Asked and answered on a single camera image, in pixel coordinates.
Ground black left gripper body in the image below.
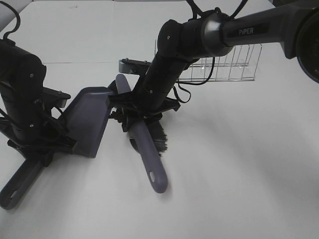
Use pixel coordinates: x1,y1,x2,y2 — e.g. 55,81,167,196
6,110,76,167

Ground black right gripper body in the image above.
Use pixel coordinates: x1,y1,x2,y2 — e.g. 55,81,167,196
108,92,180,131

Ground purple hand brush black bristles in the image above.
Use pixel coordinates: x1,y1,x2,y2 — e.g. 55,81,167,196
109,74,168,193

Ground purple plastic dustpan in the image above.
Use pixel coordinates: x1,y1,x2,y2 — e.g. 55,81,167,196
0,86,116,211

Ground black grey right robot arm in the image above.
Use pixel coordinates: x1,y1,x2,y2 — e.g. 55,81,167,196
109,0,319,131

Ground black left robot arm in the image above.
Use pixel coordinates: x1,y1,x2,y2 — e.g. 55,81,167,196
0,39,77,166

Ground pile of coffee beans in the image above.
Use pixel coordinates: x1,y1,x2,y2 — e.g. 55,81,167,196
109,110,124,123

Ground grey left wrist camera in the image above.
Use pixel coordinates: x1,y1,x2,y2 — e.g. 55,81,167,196
42,87,71,108

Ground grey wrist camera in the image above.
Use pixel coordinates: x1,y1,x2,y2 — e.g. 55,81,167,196
118,58,151,75
42,87,71,108

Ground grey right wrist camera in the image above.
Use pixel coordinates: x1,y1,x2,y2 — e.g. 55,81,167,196
118,58,151,75

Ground chrome wire dish rack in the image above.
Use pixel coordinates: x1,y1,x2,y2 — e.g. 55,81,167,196
180,44,263,83

